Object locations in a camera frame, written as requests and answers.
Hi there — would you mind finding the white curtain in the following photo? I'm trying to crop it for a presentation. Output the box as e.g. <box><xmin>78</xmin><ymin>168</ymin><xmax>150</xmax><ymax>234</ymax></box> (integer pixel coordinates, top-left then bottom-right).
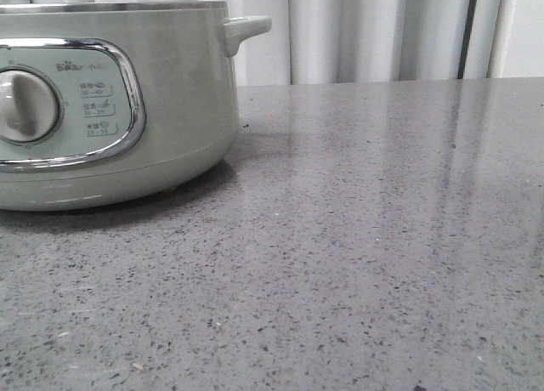
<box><xmin>1</xmin><ymin>0</ymin><xmax>543</xmax><ymax>85</ymax></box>

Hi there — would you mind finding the green electric cooking pot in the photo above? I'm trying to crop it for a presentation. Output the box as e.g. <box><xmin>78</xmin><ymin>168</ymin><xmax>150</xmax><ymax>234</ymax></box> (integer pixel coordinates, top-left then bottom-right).
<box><xmin>1</xmin><ymin>2</ymin><xmax>271</xmax><ymax>211</ymax></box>

